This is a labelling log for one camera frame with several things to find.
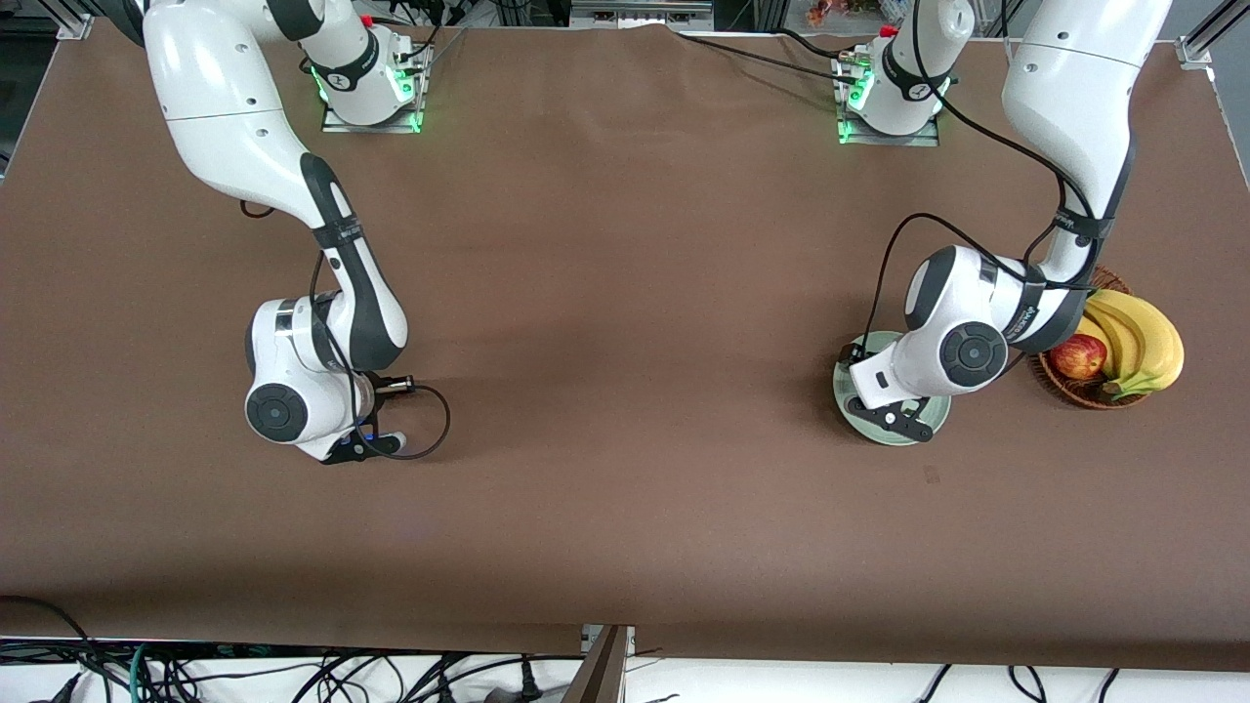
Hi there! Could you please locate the light green plate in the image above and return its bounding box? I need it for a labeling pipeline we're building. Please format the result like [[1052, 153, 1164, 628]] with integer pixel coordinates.
[[832, 331, 953, 447]]

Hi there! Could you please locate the brown wicker basket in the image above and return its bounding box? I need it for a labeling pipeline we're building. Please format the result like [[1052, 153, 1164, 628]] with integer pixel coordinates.
[[1035, 266, 1158, 410]]

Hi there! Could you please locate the red apple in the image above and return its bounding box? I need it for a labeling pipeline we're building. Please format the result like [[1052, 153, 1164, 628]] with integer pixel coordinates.
[[1050, 333, 1109, 382]]

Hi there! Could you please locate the brown table cover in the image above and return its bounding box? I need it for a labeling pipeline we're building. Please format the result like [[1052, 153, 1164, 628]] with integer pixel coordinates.
[[0, 18, 1250, 675]]

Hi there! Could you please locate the large yellow banana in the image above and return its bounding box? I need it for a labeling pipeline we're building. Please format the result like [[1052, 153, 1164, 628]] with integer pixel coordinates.
[[1086, 290, 1186, 399]]

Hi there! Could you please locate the grey metal box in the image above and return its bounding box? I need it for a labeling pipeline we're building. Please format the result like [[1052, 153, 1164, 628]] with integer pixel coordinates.
[[569, 0, 716, 30]]

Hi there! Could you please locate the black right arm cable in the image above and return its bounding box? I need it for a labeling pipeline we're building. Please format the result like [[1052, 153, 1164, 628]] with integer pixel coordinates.
[[239, 195, 452, 462]]

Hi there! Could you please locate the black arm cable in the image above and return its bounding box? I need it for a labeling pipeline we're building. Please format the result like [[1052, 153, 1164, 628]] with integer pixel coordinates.
[[239, 195, 452, 462], [861, 24, 1109, 392]]

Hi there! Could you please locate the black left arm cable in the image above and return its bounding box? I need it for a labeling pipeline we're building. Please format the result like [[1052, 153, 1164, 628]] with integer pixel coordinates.
[[861, 24, 1109, 392]]

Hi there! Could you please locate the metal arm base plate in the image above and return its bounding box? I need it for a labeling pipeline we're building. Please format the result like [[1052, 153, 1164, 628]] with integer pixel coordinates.
[[320, 44, 426, 135], [836, 49, 941, 147]]

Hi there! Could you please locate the metal frame post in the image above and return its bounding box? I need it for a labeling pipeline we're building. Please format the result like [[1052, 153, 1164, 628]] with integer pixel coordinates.
[[560, 625, 638, 703]]

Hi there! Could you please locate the black table cable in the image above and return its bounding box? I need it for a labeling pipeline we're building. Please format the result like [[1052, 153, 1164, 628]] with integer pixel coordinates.
[[669, 27, 860, 87]]

